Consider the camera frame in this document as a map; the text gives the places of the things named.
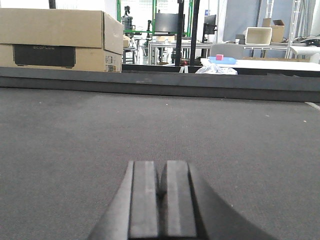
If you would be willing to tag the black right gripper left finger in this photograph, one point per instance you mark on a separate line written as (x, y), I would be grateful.
(133, 211)

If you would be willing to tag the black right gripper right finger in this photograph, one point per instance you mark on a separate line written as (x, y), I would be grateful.
(192, 210)

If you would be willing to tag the white plastic bin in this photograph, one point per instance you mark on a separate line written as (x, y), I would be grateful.
(258, 35)

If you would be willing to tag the crumpled clear plastic bag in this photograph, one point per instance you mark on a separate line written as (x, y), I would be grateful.
(214, 69)

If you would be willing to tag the blue tray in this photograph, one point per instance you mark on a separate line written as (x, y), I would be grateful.
(224, 61)

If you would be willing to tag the pink cube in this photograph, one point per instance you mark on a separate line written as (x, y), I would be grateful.
(219, 57)

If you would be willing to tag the black foam table border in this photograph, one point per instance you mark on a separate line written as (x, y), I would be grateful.
(244, 87)

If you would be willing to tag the black computer monitor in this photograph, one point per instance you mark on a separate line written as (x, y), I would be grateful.
(166, 23)

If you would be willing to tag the white table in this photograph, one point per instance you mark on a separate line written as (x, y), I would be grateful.
(272, 65)

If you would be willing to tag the large cardboard box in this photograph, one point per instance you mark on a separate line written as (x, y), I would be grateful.
(60, 39)

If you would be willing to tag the small open cardboard box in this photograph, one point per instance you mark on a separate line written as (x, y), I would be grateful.
(278, 29)

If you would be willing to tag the black vertical pole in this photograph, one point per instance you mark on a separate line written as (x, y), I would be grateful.
(180, 25)

